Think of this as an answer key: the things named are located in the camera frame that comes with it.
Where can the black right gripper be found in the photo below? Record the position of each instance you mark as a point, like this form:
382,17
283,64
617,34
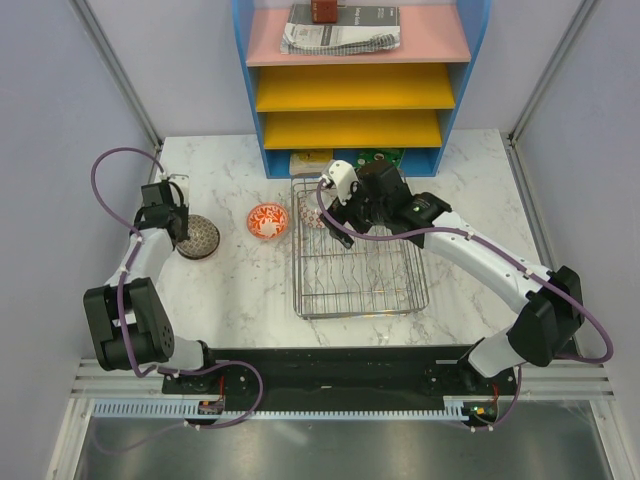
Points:
344,212

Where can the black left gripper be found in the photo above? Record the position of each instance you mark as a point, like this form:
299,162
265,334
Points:
184,211

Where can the brown dotted pattern bowl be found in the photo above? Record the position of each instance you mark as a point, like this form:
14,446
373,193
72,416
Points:
203,238

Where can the blue triangle pattern bowl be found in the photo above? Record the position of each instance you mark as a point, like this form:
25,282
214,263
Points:
310,212

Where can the orange floral white bowl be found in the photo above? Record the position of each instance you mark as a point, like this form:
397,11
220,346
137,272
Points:
268,221

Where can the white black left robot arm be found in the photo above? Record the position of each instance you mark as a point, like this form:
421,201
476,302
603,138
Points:
128,323

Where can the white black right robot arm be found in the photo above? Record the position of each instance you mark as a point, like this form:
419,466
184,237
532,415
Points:
546,302

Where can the yellow illustrated book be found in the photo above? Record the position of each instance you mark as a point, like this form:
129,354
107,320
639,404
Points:
314,161

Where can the green book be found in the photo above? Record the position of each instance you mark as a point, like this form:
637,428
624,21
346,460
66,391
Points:
393,156

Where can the blue shelf unit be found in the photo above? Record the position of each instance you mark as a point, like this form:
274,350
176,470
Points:
407,98

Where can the grey manual booklet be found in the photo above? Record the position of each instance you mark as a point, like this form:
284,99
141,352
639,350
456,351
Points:
357,30

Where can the brown wooden block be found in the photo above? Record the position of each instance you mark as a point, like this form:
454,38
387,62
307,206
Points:
326,11

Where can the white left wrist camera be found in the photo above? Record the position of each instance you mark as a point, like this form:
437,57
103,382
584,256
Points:
179,185

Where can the stainless wire dish rack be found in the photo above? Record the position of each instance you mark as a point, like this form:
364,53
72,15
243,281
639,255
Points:
331,281

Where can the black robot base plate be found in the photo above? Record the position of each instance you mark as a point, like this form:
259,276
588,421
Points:
408,376

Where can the white slotted cable duct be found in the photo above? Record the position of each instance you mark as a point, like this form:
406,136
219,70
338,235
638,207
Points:
450,410

